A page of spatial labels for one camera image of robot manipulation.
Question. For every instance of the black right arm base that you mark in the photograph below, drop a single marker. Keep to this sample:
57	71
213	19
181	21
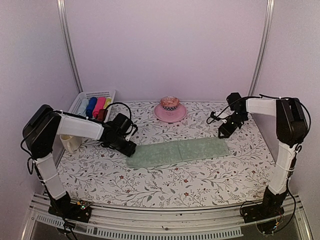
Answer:
271	207

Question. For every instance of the patterned small bowl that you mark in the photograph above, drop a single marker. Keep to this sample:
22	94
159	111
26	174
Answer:
169	103

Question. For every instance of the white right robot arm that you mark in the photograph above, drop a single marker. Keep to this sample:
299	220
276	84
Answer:
291	128

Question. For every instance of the left aluminium frame post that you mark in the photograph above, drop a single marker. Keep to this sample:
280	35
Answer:
62	13

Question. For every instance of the white plastic basket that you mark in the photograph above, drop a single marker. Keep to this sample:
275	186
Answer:
72	117

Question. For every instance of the light blue rolled towel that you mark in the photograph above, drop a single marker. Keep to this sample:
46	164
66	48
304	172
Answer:
82	107

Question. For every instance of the pink plate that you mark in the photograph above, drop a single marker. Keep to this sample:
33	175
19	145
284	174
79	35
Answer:
170	116

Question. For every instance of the white cup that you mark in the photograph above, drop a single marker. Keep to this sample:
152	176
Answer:
70	143

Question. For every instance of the dark red towel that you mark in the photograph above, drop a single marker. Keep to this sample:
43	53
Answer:
101	116

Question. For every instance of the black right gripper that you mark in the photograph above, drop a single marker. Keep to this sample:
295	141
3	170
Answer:
227	130

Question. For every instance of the green panda towel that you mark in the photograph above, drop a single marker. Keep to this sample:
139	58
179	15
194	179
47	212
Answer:
172	152

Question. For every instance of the dark blue rolled towel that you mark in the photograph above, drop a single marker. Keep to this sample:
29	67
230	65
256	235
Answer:
90	107

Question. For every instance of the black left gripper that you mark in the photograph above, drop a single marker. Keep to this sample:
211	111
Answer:
129	150

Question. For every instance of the pink rolled towel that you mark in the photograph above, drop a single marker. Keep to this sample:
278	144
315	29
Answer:
98	106

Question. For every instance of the aluminium frame post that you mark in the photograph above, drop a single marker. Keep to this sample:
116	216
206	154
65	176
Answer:
270	4
62	13

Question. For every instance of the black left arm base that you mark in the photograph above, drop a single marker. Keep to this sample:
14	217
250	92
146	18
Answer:
64	208

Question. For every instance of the right aluminium frame post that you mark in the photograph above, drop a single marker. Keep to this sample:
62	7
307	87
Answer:
270	4

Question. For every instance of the yellow green rolled towel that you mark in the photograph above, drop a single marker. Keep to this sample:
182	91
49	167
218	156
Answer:
107	102

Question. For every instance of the aluminium front rail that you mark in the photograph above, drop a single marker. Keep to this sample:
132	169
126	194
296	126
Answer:
113	222

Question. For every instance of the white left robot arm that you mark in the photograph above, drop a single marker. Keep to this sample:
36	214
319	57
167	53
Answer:
40	133

